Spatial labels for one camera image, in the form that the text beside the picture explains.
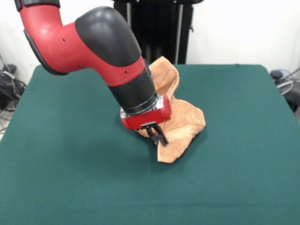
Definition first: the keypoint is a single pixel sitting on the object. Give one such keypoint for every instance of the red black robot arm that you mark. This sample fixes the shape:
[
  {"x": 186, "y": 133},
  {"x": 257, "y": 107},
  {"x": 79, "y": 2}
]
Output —
[{"x": 105, "y": 47}]

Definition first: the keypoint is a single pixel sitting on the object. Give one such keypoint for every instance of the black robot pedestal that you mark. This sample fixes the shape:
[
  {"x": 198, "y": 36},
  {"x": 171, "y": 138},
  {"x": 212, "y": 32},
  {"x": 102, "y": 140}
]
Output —
[{"x": 164, "y": 23}]

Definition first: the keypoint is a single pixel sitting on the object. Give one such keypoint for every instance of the grey round stand base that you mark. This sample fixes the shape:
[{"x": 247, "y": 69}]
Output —
[{"x": 284, "y": 86}]

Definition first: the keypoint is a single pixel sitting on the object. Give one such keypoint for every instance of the tan terry towel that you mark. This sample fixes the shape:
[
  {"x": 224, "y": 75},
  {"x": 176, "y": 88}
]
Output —
[{"x": 185, "y": 122}]

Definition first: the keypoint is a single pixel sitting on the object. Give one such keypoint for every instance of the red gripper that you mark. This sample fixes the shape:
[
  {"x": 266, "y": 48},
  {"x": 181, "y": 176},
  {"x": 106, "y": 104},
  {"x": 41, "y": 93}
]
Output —
[{"x": 147, "y": 118}]

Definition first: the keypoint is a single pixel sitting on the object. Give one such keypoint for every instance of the dark green table cloth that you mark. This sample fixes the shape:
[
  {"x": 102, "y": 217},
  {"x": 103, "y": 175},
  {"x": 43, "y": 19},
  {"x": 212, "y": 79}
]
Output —
[{"x": 70, "y": 164}]

